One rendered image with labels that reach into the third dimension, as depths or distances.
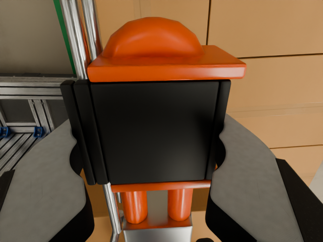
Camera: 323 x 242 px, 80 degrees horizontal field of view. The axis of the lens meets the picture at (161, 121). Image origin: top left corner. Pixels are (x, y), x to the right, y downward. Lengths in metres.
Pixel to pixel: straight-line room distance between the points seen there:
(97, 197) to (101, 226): 0.06
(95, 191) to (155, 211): 0.30
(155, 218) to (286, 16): 0.69
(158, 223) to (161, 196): 0.03
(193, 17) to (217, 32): 0.09
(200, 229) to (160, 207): 0.30
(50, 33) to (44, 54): 0.13
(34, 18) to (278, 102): 1.23
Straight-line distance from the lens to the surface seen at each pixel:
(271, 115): 0.88
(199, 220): 0.47
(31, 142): 1.24
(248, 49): 0.72
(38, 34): 1.33
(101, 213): 0.45
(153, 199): 0.21
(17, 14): 1.36
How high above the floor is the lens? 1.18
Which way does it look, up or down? 59 degrees down
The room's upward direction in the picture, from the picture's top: 173 degrees clockwise
